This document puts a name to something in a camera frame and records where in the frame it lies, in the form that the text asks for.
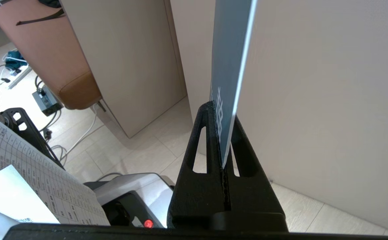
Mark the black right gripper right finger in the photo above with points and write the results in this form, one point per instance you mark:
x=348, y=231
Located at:
x=253, y=196

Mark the beige cabinet panel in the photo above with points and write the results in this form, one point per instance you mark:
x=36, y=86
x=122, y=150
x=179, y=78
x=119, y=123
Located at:
x=130, y=66

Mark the red indicator light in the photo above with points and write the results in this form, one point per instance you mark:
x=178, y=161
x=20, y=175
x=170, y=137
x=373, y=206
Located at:
x=148, y=223

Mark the grey power adapter box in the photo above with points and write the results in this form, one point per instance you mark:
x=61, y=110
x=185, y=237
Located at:
x=46, y=100

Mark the brown leather chair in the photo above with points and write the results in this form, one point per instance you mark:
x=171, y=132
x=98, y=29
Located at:
x=47, y=50

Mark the printed table paper sheet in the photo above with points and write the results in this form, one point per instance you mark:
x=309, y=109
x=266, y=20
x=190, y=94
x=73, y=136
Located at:
x=30, y=160

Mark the blue do-not-disturb door hanger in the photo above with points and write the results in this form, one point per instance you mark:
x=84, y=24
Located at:
x=228, y=50

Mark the white door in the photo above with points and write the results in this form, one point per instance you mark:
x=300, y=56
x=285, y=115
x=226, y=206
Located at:
x=313, y=100

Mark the teal object on floor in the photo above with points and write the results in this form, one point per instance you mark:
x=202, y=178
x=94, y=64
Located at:
x=15, y=60

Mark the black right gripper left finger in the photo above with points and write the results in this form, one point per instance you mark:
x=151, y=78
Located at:
x=194, y=200

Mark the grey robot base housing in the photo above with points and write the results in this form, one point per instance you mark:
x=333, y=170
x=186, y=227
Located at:
x=137, y=186

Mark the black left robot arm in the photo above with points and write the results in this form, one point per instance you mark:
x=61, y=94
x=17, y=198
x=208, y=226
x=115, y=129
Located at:
x=30, y=133

